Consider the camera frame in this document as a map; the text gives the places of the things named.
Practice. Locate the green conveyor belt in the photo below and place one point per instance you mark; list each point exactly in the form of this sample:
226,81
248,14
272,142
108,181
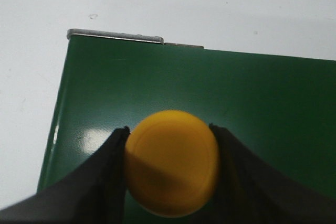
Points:
281,108

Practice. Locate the yellow mushroom push button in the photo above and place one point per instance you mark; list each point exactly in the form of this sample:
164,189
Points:
171,163

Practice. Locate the aluminium conveyor rail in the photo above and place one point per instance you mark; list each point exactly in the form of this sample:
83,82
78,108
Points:
124,36

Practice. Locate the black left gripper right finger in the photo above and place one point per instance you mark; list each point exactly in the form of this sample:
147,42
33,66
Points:
251,191

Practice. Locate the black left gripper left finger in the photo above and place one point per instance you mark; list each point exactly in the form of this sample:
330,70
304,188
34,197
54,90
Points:
92,193

